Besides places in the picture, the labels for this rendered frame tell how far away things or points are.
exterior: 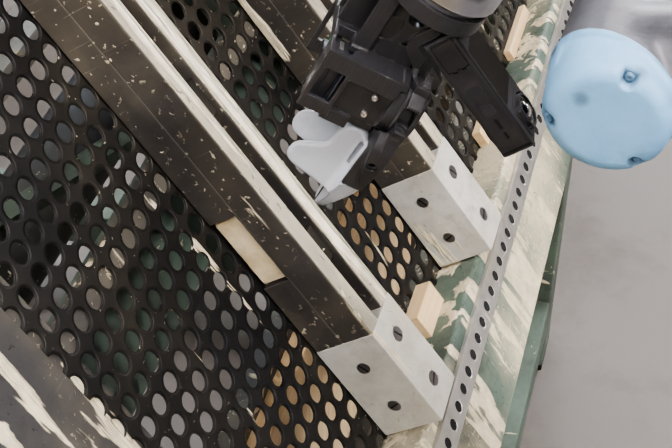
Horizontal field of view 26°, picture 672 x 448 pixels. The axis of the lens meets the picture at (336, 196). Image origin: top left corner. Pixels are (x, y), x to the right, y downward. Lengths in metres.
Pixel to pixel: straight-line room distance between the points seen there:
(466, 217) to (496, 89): 0.61
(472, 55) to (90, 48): 0.41
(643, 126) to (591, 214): 2.33
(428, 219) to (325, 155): 0.59
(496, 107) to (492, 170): 0.77
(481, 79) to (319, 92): 0.11
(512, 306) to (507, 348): 0.06
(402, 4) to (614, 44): 0.21
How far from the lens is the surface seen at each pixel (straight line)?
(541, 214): 1.83
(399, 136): 1.01
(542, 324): 2.62
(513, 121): 1.03
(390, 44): 1.00
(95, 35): 1.27
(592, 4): 0.85
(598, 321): 2.90
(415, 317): 1.57
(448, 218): 1.62
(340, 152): 1.05
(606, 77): 0.79
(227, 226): 1.36
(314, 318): 1.40
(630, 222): 3.13
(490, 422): 1.58
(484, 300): 1.63
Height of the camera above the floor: 2.03
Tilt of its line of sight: 40 degrees down
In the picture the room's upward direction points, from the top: straight up
